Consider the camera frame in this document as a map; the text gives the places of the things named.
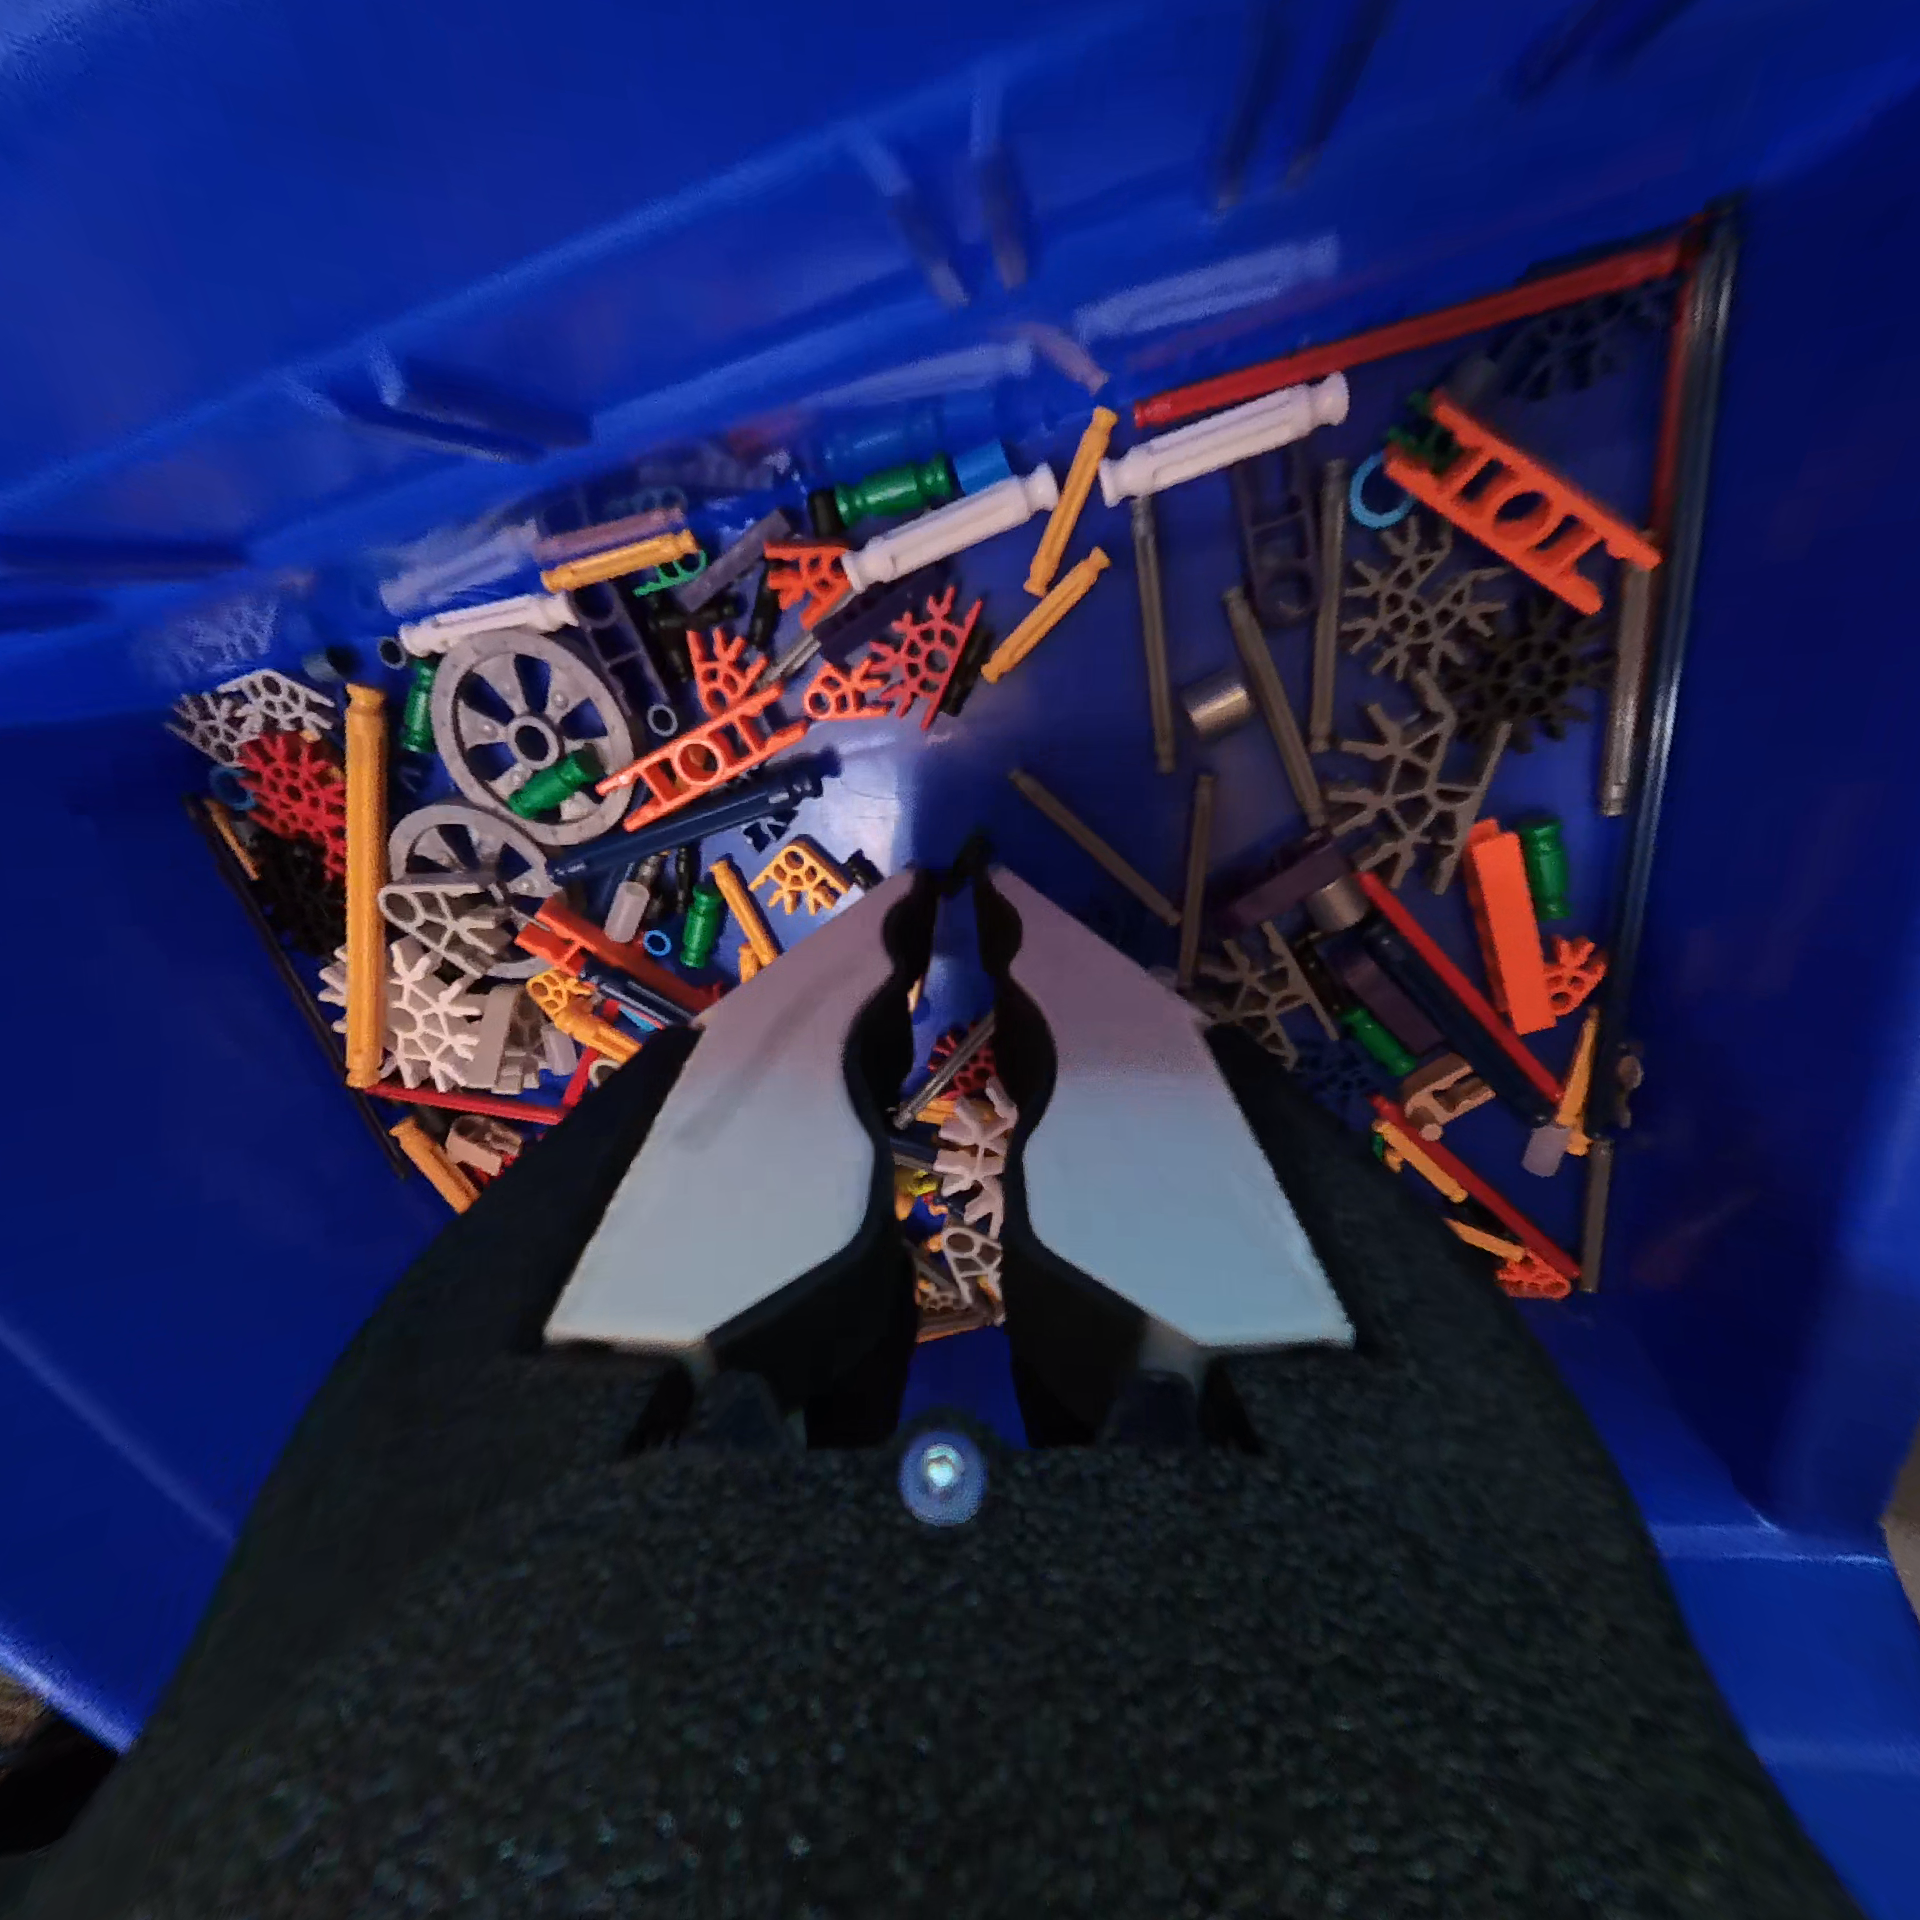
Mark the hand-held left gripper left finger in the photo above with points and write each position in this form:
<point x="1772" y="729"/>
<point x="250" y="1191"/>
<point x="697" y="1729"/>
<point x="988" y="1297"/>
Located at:
<point x="722" y="1185"/>

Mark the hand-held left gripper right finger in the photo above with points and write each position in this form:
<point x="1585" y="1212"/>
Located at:
<point x="1158" y="1185"/>

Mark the pile of colourful toy pieces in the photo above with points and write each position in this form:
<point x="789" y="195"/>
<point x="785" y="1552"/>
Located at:
<point x="1412" y="602"/>

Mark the blue container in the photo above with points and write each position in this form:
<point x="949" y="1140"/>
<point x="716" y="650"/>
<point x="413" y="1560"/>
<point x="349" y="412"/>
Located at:
<point x="601" y="225"/>

